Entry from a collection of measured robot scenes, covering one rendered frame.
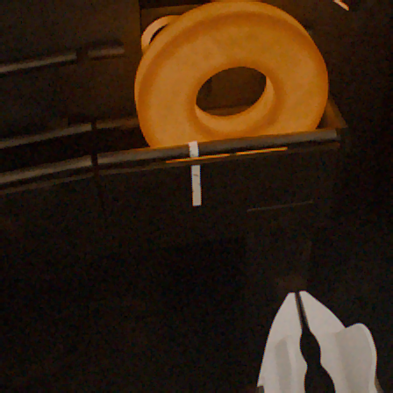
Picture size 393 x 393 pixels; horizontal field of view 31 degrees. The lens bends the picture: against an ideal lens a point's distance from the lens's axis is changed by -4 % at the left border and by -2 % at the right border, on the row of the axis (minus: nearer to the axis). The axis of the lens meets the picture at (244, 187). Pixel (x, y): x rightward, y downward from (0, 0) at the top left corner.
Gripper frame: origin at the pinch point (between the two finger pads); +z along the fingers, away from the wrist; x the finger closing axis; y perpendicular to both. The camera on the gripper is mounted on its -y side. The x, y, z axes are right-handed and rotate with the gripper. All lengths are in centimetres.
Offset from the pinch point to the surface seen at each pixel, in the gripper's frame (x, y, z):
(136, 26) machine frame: 6.1, -6.6, 29.9
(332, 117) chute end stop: -9.1, -10.1, 20.8
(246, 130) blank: -2.0, -11.0, 21.2
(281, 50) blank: -4.5, -3.8, 23.1
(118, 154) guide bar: 8.5, -9.6, 19.1
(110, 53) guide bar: 8.4, -7.7, 28.1
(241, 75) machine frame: -2.9, -12.1, 28.1
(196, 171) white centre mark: 2.7, -10.9, 17.6
